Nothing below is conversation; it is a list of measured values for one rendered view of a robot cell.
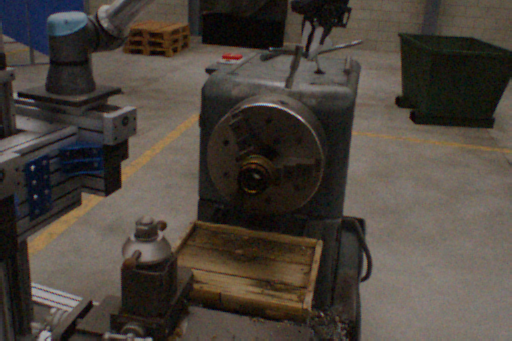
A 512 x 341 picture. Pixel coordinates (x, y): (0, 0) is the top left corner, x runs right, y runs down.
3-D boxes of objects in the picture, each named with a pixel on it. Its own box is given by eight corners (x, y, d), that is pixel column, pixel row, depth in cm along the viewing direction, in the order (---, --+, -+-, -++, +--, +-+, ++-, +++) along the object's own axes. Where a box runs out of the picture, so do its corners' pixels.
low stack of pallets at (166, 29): (147, 43, 1005) (147, 20, 991) (191, 47, 993) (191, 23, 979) (121, 53, 889) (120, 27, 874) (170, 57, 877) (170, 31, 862)
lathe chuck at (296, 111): (205, 182, 155) (230, 81, 144) (307, 217, 151) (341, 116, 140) (195, 194, 147) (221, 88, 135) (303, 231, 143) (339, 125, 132)
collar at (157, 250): (134, 236, 90) (134, 221, 89) (178, 244, 89) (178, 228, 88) (112, 260, 83) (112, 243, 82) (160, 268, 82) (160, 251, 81)
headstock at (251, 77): (236, 141, 220) (240, 47, 207) (350, 156, 212) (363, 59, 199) (189, 198, 165) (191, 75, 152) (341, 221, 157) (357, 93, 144)
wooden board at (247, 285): (191, 232, 145) (191, 219, 144) (321, 253, 138) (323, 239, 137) (147, 294, 117) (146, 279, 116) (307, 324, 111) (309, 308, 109)
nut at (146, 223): (140, 228, 87) (139, 209, 86) (162, 231, 86) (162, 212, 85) (129, 239, 83) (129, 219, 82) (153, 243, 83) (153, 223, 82)
